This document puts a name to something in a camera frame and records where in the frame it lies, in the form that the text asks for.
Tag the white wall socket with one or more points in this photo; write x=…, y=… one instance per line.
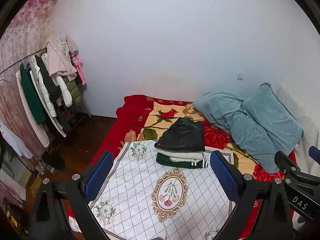
x=240, y=76

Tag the red floral blanket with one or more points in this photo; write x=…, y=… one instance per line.
x=144, y=118

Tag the black leather jacket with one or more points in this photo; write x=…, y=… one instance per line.
x=183, y=135

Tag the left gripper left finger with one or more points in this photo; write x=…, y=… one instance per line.
x=49, y=220

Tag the metal clothes rack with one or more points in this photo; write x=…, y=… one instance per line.
x=79, y=116

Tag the white knitted cover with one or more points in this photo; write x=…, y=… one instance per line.
x=310, y=135

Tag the white puffer jacket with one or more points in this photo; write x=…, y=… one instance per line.
x=58, y=80

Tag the green hanging garment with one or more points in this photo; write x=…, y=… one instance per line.
x=31, y=96

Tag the olive puffer jacket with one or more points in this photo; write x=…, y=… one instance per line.
x=74, y=91

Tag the black hanging coat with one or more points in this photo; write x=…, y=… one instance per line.
x=51, y=93

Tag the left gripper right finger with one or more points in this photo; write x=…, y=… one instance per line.
x=274, y=217

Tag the white hanging shirt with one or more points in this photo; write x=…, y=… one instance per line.
x=15, y=142

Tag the green striped folded garment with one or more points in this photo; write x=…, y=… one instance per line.
x=165, y=161

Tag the pink plastic hanger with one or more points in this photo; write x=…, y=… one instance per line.
x=78, y=64

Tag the white quilted floral mat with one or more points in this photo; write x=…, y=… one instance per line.
x=142, y=199

